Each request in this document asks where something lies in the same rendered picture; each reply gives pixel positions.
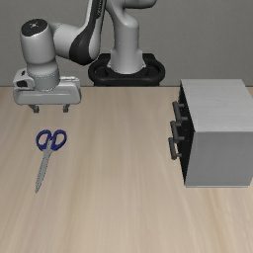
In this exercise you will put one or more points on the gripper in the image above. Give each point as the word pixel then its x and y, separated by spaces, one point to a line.
pixel 49 95

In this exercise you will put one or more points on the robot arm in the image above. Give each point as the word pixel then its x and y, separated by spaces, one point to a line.
pixel 125 49

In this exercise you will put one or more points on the grey cabinet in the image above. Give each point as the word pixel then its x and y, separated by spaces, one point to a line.
pixel 217 131

